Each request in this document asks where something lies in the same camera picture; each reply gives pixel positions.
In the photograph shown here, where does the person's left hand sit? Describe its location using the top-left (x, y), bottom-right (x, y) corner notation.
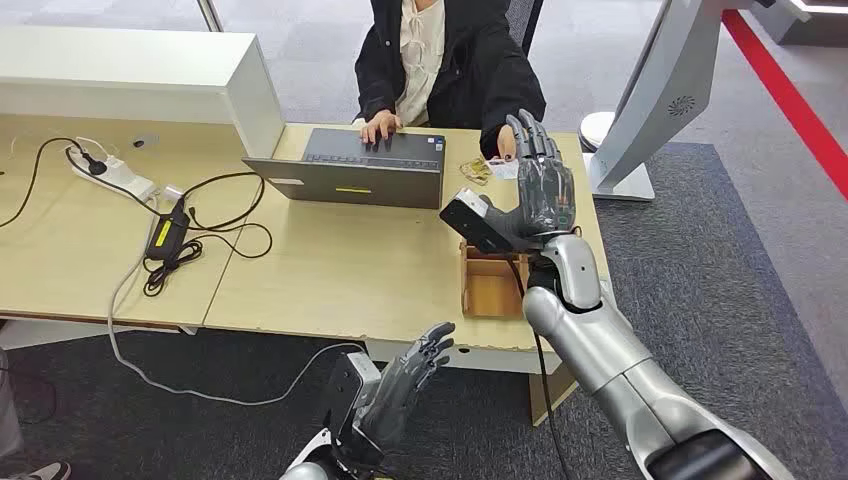
top-left (496, 124), bottom-right (518, 162)

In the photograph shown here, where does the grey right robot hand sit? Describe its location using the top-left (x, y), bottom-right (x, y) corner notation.
top-left (483, 109), bottom-right (578, 241)

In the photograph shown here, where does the person's right hand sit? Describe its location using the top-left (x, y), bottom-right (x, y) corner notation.
top-left (359, 109), bottom-right (404, 147)

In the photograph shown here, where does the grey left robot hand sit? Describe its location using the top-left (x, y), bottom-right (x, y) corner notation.
top-left (357, 322), bottom-right (458, 450)

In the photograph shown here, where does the gold patterned card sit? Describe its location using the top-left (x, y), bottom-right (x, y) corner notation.
top-left (460, 156), bottom-right (493, 187)

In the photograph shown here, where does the person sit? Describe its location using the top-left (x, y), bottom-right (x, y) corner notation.
top-left (354, 0), bottom-right (548, 160)

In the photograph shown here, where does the dark grey laptop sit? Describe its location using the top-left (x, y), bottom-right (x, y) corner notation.
top-left (241, 127), bottom-right (447, 211)

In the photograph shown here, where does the round white base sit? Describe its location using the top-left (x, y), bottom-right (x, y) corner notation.
top-left (578, 111), bottom-right (617, 154)

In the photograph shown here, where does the wooden compartment organizer box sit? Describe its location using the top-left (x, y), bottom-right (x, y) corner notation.
top-left (460, 239), bottom-right (531, 321)

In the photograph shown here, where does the black office chair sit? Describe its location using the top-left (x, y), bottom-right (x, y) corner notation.
top-left (506, 0), bottom-right (546, 58)

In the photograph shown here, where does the wooden desk leg panel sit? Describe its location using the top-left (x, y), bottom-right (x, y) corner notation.
top-left (528, 360), bottom-right (579, 429)

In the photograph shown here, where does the silver kiosk stand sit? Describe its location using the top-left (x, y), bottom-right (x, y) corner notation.
top-left (582, 0), bottom-right (776, 202)

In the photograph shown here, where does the metal pole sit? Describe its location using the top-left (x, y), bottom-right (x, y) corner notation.
top-left (196, 0), bottom-right (225, 33)

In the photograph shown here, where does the black power adapter yellow label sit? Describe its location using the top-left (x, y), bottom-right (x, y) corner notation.
top-left (144, 197), bottom-right (192, 263)

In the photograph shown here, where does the white counter partition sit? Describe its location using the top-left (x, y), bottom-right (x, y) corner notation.
top-left (0, 25), bottom-right (287, 160)

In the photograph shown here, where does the white power strip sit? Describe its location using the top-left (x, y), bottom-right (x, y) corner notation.
top-left (69, 146), bottom-right (159, 202)

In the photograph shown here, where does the grey display platform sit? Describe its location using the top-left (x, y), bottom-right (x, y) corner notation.
top-left (748, 0), bottom-right (848, 49)

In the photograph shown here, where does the grey sneaker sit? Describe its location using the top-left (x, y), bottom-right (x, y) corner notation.
top-left (9, 461), bottom-right (72, 480)

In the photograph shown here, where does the bystander's leg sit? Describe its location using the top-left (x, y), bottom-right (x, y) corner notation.
top-left (0, 347), bottom-right (24, 462)

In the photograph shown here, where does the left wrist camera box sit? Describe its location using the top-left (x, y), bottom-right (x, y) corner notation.
top-left (323, 351), bottom-right (383, 440)

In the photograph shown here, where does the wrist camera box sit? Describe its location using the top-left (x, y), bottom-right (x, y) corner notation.
top-left (439, 187), bottom-right (531, 256)
top-left (323, 351), bottom-right (383, 440)

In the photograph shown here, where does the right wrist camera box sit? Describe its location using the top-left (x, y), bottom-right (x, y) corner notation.
top-left (439, 187), bottom-right (531, 256)

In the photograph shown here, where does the black coiled adapter cable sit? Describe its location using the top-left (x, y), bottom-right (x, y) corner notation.
top-left (142, 170), bottom-right (274, 298)

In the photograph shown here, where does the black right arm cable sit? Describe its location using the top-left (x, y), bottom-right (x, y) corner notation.
top-left (506, 256), bottom-right (572, 480)

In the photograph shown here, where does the black adapter mains cord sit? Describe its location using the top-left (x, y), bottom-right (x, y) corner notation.
top-left (64, 146), bottom-right (175, 220)

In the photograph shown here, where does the long grey cable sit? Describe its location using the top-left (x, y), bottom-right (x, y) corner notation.
top-left (107, 197), bottom-right (371, 407)

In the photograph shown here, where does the long black power cable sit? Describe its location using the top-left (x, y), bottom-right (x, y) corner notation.
top-left (0, 137), bottom-right (109, 230)

